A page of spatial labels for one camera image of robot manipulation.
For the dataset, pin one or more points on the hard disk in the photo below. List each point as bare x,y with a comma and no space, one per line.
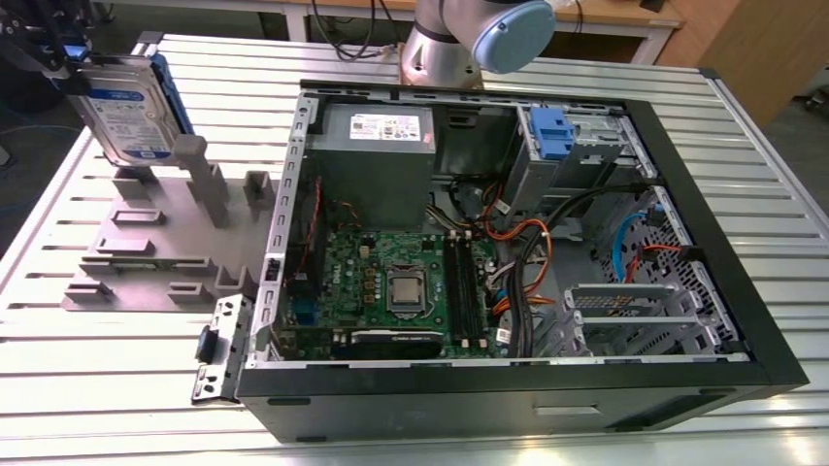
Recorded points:
123,121

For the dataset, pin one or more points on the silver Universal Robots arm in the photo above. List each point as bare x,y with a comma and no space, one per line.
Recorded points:
434,58

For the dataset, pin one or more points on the grey parts rack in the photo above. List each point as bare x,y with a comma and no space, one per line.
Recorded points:
187,233

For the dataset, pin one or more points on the green RAM stick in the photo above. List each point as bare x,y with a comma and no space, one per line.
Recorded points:
155,265

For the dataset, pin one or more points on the grey power supply unit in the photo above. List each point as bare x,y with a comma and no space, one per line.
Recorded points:
368,184

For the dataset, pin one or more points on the black blue latch knob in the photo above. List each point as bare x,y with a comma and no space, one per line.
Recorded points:
207,344

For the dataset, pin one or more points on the green motherboard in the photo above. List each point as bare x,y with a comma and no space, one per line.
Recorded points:
414,247

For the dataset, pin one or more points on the CPU socket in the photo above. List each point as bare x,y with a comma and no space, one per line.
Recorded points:
404,268

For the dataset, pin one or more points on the silver CPU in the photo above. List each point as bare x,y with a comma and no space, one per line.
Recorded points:
406,291

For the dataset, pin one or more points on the blue drive latch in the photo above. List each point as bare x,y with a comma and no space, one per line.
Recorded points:
550,133

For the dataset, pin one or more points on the black RAM slot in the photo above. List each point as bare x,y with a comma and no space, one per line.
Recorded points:
474,286
455,286

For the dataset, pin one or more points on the black graphics card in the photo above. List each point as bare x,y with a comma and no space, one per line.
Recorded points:
395,340

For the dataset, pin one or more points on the metal optical drive cage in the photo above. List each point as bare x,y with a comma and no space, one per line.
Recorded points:
582,165

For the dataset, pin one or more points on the wooden top desk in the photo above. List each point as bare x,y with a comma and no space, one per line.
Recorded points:
638,19

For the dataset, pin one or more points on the black open PC case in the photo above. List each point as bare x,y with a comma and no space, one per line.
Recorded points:
452,403

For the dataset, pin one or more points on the office chair base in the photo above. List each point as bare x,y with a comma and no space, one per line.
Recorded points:
816,97

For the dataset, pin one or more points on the metal hinged slot bracket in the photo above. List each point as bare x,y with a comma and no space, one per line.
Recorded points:
227,310

